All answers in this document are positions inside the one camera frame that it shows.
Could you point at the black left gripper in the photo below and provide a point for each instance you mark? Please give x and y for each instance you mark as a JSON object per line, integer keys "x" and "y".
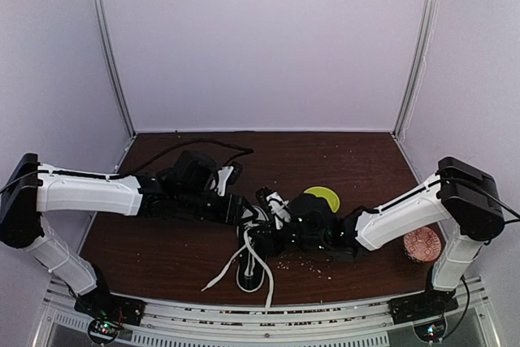
{"x": 231, "y": 213}

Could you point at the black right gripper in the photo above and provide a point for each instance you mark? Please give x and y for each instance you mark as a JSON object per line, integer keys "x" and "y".
{"x": 276, "y": 249}

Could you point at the black white canvas sneaker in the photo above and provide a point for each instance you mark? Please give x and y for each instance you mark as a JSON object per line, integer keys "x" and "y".
{"x": 254, "y": 215}

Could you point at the white shoelace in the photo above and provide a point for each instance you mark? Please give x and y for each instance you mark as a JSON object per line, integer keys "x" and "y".
{"x": 253, "y": 260}

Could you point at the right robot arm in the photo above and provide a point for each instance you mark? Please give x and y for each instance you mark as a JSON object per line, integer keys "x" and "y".
{"x": 456, "y": 191}

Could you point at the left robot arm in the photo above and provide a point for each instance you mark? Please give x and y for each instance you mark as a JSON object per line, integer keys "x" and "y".
{"x": 37, "y": 194}

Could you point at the lime green bowl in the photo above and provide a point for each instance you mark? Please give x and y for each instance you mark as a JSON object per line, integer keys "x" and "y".
{"x": 329, "y": 195}

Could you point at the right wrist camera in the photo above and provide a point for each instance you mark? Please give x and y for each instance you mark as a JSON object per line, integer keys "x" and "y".
{"x": 274, "y": 206}

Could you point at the front aluminium rail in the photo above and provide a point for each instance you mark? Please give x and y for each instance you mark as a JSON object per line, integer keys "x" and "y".
{"x": 366, "y": 322}

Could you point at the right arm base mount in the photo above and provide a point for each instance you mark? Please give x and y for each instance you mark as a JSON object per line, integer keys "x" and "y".
{"x": 426, "y": 311}

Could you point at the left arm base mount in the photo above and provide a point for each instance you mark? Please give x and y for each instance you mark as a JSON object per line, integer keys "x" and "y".
{"x": 107, "y": 325}

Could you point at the right aluminium frame post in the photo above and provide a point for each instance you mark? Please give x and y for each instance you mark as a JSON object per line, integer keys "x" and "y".
{"x": 417, "y": 67}

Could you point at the aluminium frame post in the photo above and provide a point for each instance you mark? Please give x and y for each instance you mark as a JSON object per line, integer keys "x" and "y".
{"x": 417, "y": 67}
{"x": 111, "y": 66}

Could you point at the left aluminium frame post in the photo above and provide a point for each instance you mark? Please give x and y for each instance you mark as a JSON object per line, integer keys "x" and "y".
{"x": 111, "y": 66}

